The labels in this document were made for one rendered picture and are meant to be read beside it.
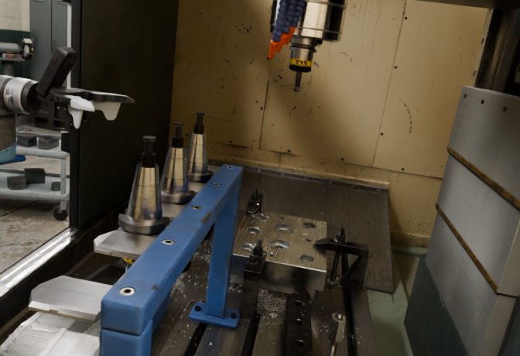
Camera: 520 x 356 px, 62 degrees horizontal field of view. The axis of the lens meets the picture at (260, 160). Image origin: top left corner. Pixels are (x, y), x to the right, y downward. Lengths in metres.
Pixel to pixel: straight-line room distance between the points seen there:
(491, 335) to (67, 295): 0.78
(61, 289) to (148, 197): 0.15
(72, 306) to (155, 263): 0.09
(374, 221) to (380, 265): 0.24
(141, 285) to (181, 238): 0.11
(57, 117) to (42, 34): 5.23
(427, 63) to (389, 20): 0.25
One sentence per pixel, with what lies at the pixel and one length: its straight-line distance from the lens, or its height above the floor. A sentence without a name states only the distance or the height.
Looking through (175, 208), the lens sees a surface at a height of 1.22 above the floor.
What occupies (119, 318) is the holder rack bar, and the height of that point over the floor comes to 1.21.
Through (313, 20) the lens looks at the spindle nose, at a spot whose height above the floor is 1.51.
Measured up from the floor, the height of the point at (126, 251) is 1.22.
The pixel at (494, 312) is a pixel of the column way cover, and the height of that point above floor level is 1.03.
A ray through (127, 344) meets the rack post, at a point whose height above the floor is 1.19.
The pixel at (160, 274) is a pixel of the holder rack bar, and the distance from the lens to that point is 0.45.
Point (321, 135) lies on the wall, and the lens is 2.03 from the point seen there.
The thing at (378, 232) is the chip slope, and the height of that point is 0.75.
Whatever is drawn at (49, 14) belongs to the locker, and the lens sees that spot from 6.13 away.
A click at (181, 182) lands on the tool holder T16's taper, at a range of 0.64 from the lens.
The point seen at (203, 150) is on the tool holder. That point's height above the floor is 1.27.
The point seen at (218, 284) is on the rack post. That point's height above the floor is 0.99.
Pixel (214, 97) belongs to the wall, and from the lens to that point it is 2.07.
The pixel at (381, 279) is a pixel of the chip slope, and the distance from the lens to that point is 1.77.
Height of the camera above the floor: 1.46
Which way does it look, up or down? 15 degrees down
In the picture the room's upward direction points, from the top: 8 degrees clockwise
